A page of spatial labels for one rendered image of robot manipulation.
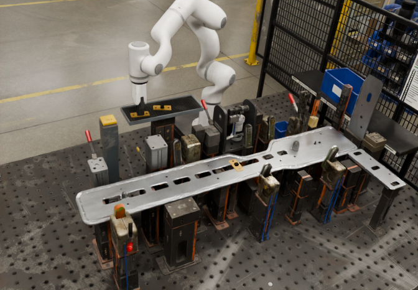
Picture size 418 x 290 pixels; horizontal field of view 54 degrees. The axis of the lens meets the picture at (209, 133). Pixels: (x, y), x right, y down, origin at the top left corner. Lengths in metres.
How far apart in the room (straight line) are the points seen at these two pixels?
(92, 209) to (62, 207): 0.48
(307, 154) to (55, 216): 1.24
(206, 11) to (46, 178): 1.19
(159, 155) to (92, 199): 0.34
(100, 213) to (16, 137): 2.33
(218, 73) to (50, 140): 1.99
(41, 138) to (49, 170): 1.50
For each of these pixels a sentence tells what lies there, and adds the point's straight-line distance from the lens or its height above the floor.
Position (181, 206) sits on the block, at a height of 1.03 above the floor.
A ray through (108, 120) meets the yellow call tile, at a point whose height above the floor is 1.16.
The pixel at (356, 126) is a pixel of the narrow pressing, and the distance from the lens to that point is 2.29.
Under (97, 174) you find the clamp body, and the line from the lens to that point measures 1.76.
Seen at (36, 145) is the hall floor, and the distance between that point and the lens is 3.75.
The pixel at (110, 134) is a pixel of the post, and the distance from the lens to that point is 1.88.
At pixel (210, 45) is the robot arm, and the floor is 1.37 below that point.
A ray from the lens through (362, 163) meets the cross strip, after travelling 2.11.
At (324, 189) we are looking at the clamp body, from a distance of 2.05.
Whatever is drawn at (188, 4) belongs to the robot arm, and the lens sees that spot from 1.86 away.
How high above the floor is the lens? 2.18
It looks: 35 degrees down
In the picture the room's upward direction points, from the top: 6 degrees clockwise
